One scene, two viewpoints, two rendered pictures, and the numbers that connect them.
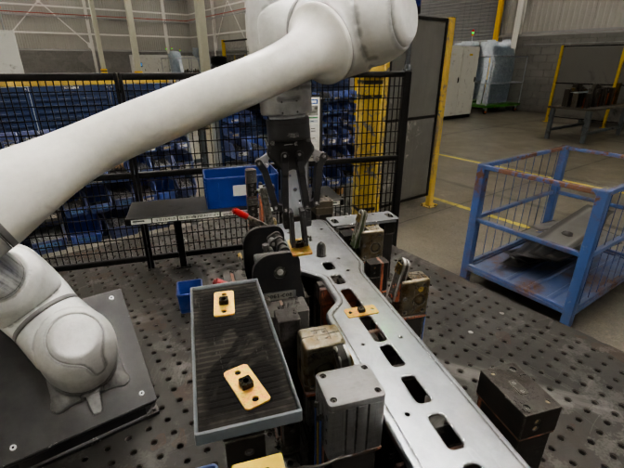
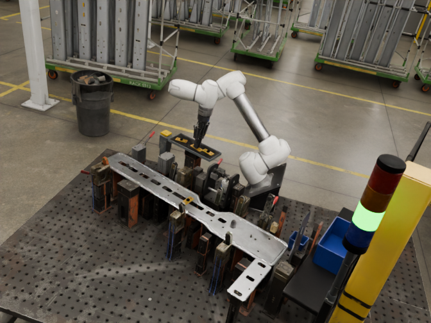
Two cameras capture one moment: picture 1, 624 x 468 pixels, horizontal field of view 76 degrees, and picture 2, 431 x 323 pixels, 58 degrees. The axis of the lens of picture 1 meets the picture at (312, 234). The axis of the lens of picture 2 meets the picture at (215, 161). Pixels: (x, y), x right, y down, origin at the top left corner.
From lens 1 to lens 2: 285 cm
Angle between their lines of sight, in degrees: 111
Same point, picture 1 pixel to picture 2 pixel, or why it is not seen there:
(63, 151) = not seen: hidden behind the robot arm
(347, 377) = (168, 156)
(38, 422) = not seen: hidden behind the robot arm
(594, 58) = not seen: outside the picture
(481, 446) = (135, 175)
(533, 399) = (124, 182)
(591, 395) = (85, 281)
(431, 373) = (152, 187)
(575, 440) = (97, 254)
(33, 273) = (261, 143)
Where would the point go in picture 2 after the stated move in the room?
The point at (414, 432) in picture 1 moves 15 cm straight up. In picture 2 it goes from (151, 173) to (152, 154)
